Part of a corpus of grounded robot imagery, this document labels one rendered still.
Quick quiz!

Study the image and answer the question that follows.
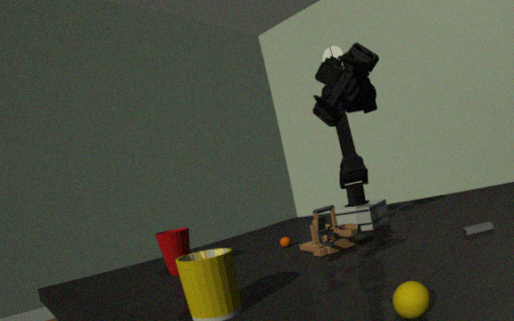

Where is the orange ball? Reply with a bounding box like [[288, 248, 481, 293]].
[[280, 237, 291, 248]]

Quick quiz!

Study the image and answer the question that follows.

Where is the red cup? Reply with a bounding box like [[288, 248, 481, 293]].
[[155, 227, 191, 276]]

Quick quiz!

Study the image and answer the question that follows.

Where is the yellow open cylinder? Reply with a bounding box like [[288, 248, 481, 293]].
[[176, 248, 242, 321]]

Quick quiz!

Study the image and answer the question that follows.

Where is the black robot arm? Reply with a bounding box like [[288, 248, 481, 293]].
[[315, 55, 377, 207]]

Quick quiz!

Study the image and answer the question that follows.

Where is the yellow ball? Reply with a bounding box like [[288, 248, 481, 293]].
[[393, 281, 431, 319]]

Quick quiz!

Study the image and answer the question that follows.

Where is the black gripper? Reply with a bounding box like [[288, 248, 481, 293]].
[[313, 43, 378, 127]]

